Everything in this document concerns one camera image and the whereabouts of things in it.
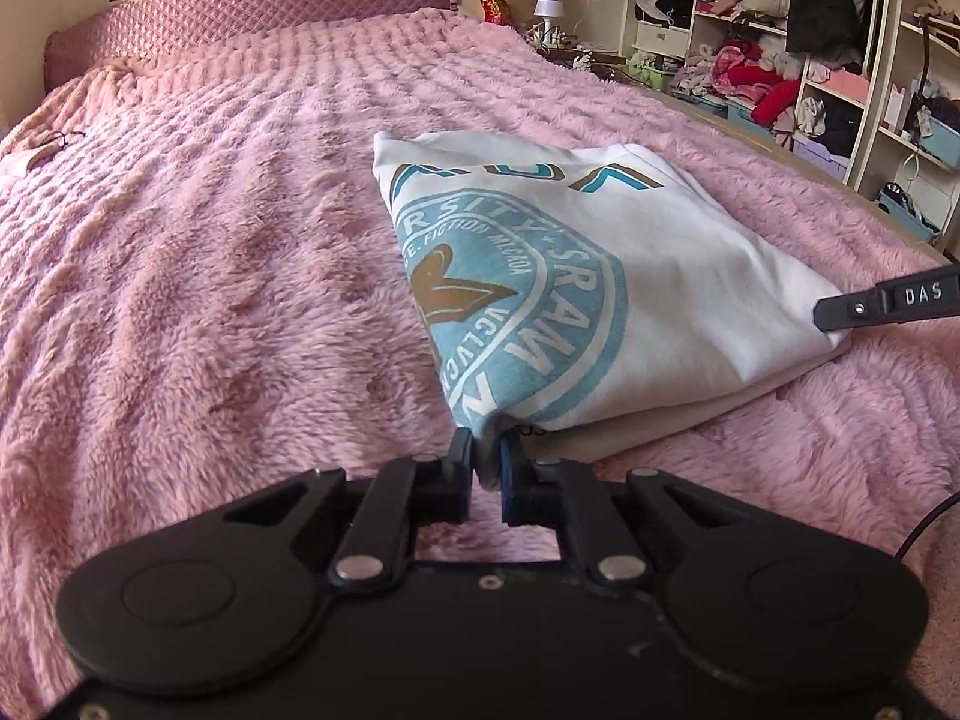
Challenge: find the black cable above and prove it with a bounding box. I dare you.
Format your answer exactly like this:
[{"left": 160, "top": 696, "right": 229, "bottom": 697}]
[{"left": 891, "top": 490, "right": 960, "bottom": 565}]

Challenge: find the pink fluffy blanket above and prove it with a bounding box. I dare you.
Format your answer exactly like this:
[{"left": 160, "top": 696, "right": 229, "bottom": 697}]
[{"left": 0, "top": 7, "right": 960, "bottom": 691}]

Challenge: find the blue storage bin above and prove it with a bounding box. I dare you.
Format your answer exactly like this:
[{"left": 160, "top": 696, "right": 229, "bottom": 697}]
[{"left": 876, "top": 191, "right": 942, "bottom": 242}]

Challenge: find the wooden bed frame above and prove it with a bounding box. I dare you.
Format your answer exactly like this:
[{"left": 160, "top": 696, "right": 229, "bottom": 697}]
[{"left": 651, "top": 88, "right": 960, "bottom": 265}]

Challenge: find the white table lamp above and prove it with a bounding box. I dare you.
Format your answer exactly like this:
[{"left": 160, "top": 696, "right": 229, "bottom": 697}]
[{"left": 533, "top": 0, "right": 566, "bottom": 44}]

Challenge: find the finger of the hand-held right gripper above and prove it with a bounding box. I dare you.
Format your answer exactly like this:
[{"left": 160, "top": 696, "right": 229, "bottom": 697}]
[{"left": 814, "top": 262, "right": 960, "bottom": 335}]

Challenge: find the pink quilted headboard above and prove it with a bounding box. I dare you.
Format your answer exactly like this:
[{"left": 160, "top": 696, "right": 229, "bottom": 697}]
[{"left": 43, "top": 0, "right": 460, "bottom": 91}]

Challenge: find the white shelf unit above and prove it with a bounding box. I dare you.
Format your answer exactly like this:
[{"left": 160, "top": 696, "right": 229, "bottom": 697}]
[{"left": 621, "top": 0, "right": 960, "bottom": 245}]

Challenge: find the face mask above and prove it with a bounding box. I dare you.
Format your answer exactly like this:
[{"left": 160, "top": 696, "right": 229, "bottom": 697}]
[{"left": 0, "top": 131, "right": 80, "bottom": 177}]

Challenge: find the red garment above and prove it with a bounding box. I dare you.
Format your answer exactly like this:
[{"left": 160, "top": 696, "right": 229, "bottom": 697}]
[{"left": 718, "top": 60, "right": 802, "bottom": 128}]

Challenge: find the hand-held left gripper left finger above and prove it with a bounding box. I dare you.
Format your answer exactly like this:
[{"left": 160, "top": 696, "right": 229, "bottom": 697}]
[{"left": 221, "top": 427, "right": 475, "bottom": 590}]

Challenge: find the light pink throw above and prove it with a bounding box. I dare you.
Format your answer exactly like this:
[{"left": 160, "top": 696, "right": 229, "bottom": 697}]
[{"left": 0, "top": 60, "right": 181, "bottom": 182}]

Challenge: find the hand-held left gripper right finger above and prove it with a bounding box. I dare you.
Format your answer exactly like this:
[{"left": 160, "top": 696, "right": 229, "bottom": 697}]
[{"left": 499, "top": 435, "right": 751, "bottom": 590}]

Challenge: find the white sweatshirt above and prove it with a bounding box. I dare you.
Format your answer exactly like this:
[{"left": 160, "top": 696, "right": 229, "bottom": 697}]
[{"left": 373, "top": 130, "right": 852, "bottom": 492}]

